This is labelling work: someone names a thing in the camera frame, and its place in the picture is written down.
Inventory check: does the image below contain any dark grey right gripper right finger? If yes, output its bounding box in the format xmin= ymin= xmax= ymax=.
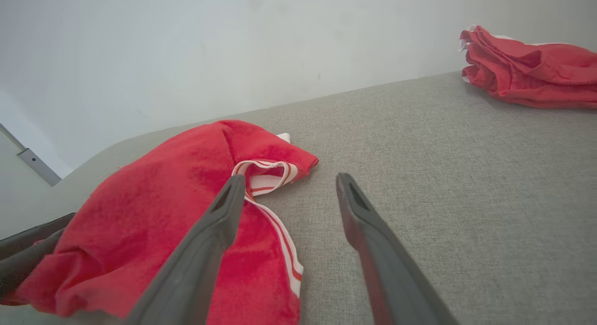
xmin=336 ymin=173 xmax=460 ymax=325

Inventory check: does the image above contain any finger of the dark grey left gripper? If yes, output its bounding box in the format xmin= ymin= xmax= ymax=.
xmin=0 ymin=213 xmax=76 ymax=261
xmin=0 ymin=229 xmax=66 ymax=300

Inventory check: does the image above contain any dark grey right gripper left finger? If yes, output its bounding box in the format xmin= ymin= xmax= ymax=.
xmin=124 ymin=174 xmax=247 ymax=325

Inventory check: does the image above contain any red basketball jersey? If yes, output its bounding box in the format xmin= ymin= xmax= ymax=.
xmin=0 ymin=119 xmax=319 ymax=325

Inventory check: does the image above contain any red shorts white trim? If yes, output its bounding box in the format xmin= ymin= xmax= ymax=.
xmin=459 ymin=24 xmax=597 ymax=111

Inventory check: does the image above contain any grey fabric sofa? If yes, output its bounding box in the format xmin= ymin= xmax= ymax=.
xmin=0 ymin=71 xmax=597 ymax=325

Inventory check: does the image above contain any grey metal wall bracket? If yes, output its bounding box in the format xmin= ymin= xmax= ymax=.
xmin=0 ymin=123 xmax=62 ymax=187

